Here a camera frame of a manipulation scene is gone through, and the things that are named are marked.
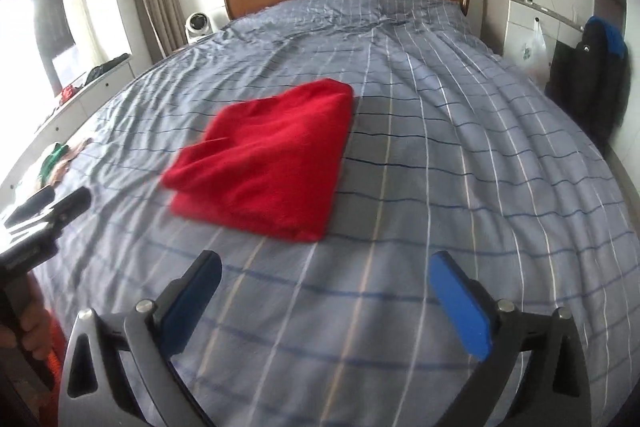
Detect red knit sweater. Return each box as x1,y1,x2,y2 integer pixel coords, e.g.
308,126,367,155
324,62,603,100
160,78,354,243

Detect green and tan clothes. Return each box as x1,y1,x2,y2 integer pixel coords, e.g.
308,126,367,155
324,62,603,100
37,138,92,188

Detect dark clothes on cabinet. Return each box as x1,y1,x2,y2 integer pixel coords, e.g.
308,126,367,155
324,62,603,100
85,53,131,86

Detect person's left hand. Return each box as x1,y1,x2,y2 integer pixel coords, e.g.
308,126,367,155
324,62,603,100
0,301,52,361

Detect orange fluffy rug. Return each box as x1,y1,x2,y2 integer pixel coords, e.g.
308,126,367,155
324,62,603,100
39,315,67,427

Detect white low cabinet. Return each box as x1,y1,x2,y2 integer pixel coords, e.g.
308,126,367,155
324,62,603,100
1,55,134,207

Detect grey plaid bed cover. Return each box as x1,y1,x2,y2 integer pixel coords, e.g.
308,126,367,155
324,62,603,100
36,0,639,426

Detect white round fan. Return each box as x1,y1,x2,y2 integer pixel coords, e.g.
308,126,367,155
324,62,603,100
184,12,214,43

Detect black blue jacket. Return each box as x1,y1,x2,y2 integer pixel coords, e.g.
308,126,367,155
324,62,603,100
544,16,631,154

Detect white plastic bag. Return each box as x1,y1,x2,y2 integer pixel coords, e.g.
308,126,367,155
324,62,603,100
518,17,550,89

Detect white bedside dresser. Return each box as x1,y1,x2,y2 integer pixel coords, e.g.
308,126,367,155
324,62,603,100
480,0,582,72

